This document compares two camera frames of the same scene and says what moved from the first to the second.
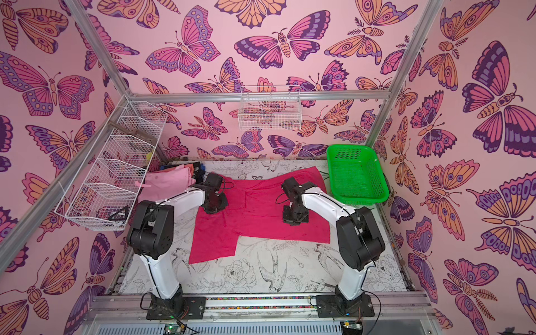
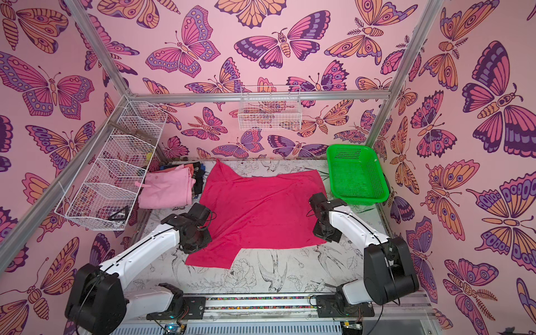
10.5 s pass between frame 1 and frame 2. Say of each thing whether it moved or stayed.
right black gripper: moved
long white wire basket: stayed
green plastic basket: stayed
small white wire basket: stayed
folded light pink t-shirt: stayed
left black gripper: moved
